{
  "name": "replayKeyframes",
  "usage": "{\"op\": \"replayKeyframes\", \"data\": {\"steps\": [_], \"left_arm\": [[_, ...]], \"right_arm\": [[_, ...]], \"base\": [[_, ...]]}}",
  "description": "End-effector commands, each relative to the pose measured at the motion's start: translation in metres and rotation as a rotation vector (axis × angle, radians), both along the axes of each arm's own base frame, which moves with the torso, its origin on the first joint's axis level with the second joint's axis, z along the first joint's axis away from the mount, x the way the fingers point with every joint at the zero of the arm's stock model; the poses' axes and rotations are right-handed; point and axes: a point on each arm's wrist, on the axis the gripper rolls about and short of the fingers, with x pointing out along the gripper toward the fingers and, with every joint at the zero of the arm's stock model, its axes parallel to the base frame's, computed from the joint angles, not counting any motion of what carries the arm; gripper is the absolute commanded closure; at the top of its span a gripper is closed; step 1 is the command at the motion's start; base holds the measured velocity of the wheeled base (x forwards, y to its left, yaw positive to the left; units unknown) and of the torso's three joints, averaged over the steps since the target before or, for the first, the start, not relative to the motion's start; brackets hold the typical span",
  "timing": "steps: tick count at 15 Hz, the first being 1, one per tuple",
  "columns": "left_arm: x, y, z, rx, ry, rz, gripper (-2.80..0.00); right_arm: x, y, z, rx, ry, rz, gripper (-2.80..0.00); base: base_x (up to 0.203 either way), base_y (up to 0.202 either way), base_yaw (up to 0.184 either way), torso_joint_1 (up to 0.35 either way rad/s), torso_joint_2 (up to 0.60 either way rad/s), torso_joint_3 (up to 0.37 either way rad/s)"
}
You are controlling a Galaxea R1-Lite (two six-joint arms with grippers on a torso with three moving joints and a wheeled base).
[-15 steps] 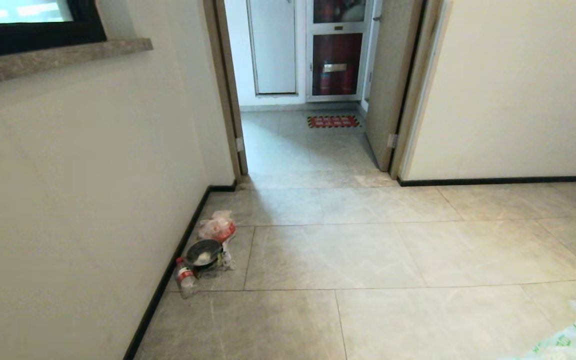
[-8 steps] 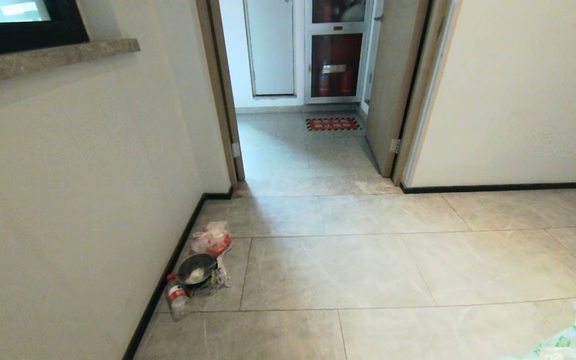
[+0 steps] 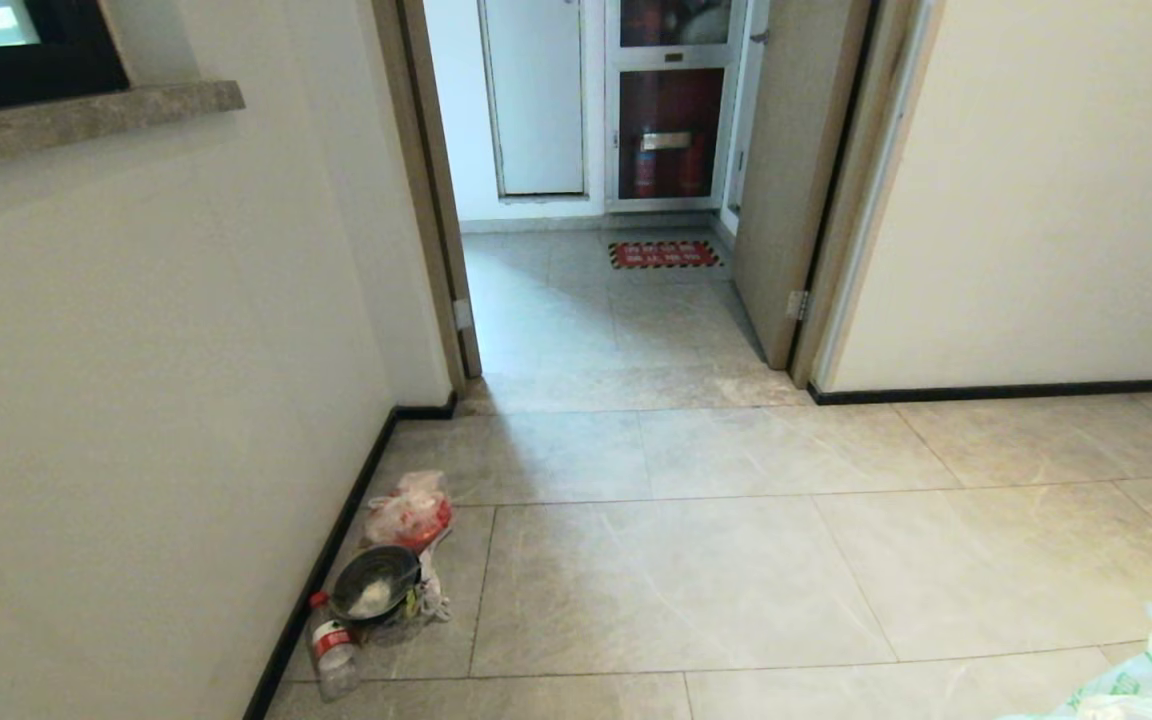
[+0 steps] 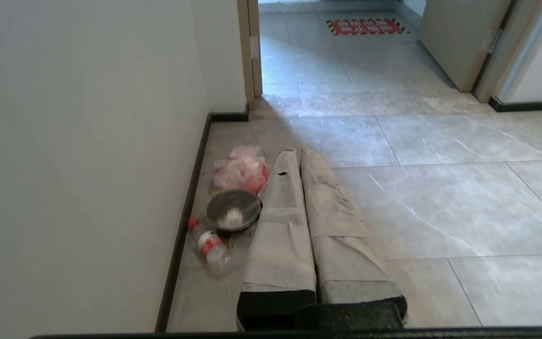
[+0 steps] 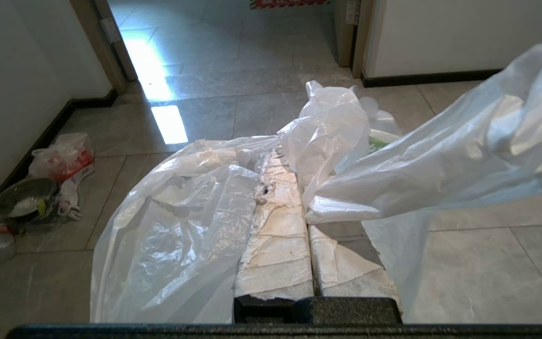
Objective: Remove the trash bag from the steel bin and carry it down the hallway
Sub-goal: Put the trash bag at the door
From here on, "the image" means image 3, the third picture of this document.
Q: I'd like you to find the clear plastic water bottle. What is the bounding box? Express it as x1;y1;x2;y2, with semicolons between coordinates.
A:
307;590;362;702

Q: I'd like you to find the black framed window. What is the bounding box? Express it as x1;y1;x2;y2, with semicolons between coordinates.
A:
0;0;131;119

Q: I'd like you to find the red and clear plastic bag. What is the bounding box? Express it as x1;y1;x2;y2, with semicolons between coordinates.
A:
364;470;455;554

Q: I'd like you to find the red fire extinguisher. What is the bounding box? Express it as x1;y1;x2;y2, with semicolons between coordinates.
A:
634;130;659;199
680;132;709;197

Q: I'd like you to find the red floor warning mat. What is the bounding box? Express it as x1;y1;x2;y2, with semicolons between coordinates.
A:
608;240;724;270

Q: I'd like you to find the grey stone window sill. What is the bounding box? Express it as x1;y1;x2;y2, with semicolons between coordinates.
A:
0;80;246;173

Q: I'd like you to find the wooden door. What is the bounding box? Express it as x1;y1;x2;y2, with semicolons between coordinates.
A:
732;0;877;372

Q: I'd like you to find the fire extinguisher cabinet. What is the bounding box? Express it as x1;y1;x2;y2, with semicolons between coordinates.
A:
603;0;749;213

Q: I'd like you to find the crumpled white wrapper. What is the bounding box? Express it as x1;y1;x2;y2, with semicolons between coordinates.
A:
403;548;453;624

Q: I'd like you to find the white panel door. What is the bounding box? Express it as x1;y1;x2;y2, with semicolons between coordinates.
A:
479;0;593;202

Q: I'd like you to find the black round bowl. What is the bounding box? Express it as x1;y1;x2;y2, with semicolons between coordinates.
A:
331;545;423;627

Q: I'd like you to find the white green printed trash bag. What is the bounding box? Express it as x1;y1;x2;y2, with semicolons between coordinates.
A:
998;603;1152;720

